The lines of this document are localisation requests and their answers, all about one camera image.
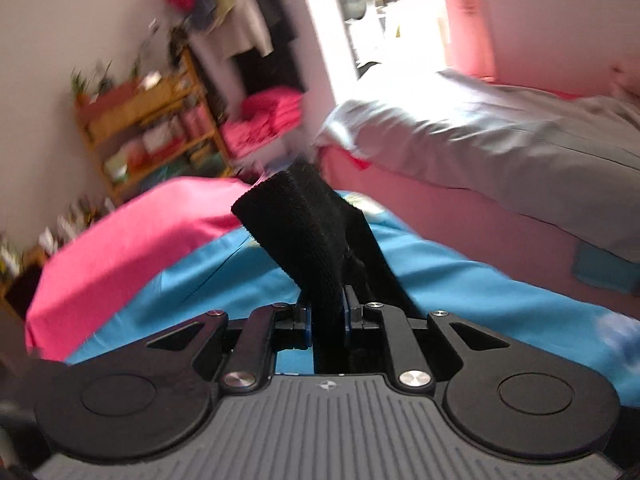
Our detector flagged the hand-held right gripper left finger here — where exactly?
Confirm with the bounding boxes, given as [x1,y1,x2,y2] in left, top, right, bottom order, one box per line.
[144,303,315,393]

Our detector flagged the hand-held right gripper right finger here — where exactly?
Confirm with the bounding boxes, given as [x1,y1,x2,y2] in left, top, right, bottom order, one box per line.
[341,284,513,392]

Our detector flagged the black pants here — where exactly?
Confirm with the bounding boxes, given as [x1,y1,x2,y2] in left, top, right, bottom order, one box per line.
[230,159,427,377]

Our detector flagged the blue bed sheet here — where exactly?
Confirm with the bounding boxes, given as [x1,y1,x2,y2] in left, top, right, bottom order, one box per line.
[65,190,640,413]

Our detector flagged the pink bed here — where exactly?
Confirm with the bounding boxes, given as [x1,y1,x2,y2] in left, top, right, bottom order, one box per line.
[319,144,640,322]

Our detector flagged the pink cloth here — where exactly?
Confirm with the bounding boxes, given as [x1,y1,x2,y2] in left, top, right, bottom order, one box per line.
[24,176,257,363]

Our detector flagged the red clothes pile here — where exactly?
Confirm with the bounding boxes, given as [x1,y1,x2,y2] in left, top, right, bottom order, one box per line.
[221,86,307,162]

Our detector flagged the grey duvet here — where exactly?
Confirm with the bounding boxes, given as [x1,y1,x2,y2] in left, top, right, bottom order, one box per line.
[312,69,640,265]

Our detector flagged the teal cloth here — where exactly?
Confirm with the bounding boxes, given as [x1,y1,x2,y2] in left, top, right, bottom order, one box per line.
[571,244,640,297]

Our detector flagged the wooden shelf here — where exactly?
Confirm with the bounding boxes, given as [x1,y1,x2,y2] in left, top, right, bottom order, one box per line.
[72,47,237,207]

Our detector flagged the black hanging garment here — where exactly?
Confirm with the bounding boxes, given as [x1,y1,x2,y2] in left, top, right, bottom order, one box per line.
[234,0,307,97]

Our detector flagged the bright window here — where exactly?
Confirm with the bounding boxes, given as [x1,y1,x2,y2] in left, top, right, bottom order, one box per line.
[294,0,452,107]

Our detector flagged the white hanging shirt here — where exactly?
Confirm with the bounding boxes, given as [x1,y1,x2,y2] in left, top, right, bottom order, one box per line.
[191,0,276,62]

